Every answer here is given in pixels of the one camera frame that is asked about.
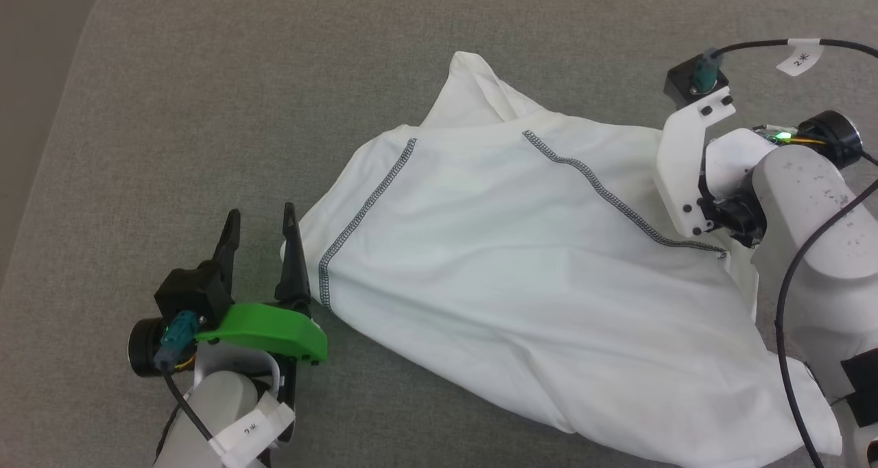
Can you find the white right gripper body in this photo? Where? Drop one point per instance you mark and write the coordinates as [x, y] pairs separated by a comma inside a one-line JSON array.
[[679, 173]]

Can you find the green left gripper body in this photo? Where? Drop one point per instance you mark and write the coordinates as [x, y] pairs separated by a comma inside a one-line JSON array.
[[274, 331]]

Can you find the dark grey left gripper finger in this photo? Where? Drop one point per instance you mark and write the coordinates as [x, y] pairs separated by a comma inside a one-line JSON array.
[[295, 276], [226, 255]]

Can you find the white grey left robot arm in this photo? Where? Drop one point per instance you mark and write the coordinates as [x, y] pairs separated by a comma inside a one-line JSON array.
[[219, 406]]

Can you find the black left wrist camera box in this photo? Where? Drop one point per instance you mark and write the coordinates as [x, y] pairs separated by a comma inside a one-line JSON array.
[[192, 293]]

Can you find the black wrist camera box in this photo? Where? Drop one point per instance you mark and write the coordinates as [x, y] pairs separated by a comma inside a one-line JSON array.
[[682, 82], [192, 293]]

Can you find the white shirt with grey stitching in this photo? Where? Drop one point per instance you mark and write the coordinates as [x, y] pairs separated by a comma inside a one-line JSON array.
[[521, 262]]

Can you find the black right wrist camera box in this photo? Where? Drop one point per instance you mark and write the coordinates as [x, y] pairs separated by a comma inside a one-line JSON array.
[[682, 82]]

